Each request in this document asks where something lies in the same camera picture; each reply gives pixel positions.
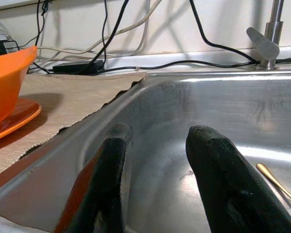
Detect flat black power adapter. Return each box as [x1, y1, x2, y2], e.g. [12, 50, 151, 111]
[52, 60, 105, 75]

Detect thin black cable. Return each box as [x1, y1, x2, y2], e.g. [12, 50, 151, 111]
[101, 0, 110, 64]

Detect orange plastic bowl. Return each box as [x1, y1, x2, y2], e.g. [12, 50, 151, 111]
[0, 45, 38, 125]

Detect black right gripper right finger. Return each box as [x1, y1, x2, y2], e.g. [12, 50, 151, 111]
[185, 124, 291, 233]

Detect stainless steel sink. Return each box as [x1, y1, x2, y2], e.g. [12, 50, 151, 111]
[0, 69, 291, 233]

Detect beige woven placemat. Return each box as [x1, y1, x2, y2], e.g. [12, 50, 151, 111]
[0, 72, 148, 181]

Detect gold-toned metal spoon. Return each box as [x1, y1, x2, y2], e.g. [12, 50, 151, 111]
[255, 163, 291, 208]

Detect black adapter input cable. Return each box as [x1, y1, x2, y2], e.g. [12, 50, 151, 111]
[75, 0, 130, 75]

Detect white cable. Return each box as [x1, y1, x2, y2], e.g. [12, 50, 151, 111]
[36, 0, 162, 55]

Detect orange plastic plate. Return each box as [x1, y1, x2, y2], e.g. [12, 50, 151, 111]
[0, 98, 43, 145]

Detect black adapter output cable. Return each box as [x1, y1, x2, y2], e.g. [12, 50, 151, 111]
[97, 56, 291, 73]

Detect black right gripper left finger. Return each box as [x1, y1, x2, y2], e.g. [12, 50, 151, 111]
[53, 122, 134, 233]

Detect black charger with white label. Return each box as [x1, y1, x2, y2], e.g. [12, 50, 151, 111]
[0, 40, 20, 57]

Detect steel kitchen faucet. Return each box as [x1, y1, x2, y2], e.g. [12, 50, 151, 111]
[245, 0, 285, 71]

